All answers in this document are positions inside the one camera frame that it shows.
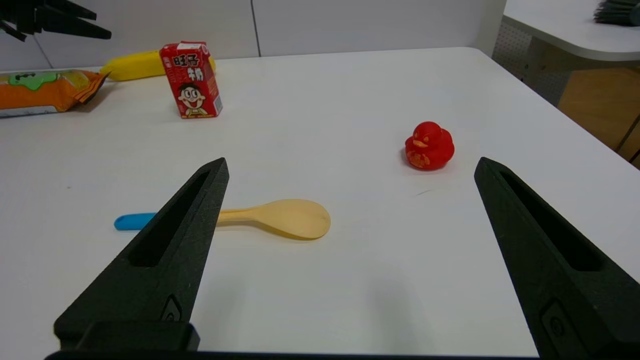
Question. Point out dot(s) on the white side table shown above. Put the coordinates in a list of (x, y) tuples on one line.
[(565, 30)]

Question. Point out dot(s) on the red milk carton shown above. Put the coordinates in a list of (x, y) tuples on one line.
[(192, 82)]

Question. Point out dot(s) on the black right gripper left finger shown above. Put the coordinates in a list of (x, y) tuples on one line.
[(165, 265)]

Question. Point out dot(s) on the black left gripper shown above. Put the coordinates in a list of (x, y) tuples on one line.
[(20, 12)]

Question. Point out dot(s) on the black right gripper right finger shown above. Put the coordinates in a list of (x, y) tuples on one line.
[(555, 270)]

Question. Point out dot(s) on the orange snack bag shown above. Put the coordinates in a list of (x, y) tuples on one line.
[(40, 92)]

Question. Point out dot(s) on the yellow banana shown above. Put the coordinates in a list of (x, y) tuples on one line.
[(135, 66)]

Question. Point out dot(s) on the black brush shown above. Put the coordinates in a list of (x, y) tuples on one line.
[(617, 12)]

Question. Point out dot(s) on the red toy tomato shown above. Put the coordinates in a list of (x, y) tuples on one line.
[(430, 147)]

